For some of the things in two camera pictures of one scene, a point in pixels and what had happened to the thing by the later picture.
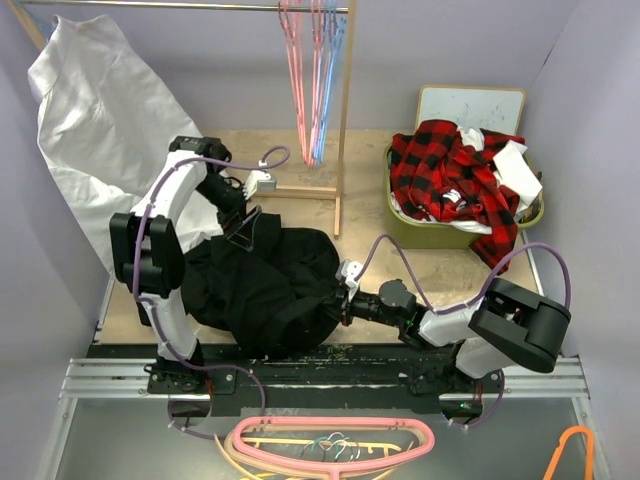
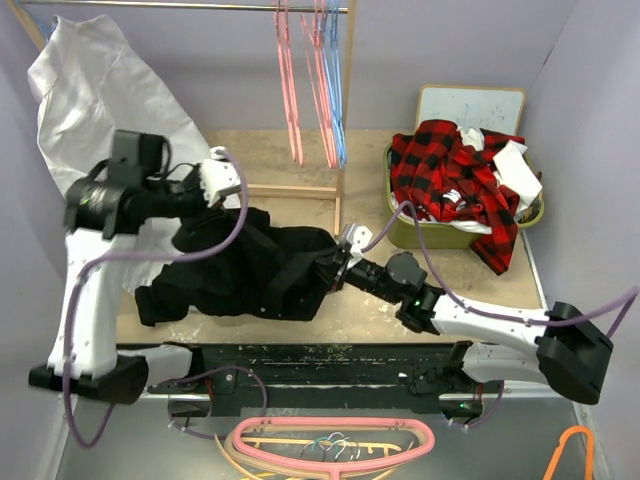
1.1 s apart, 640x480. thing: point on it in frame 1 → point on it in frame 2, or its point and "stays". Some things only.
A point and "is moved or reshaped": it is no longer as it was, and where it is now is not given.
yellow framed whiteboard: (472, 107) stays
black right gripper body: (350, 309) → (339, 269)
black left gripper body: (229, 203) → (194, 215)
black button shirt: (272, 287) is moved or reshaped
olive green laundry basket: (420, 234) stays
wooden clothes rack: (20, 10) stays
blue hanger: (334, 33) → (332, 51)
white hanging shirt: (106, 127) stays
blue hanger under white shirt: (46, 29) stays
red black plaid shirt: (436, 174) stays
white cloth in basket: (515, 171) stays
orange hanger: (589, 446) stays
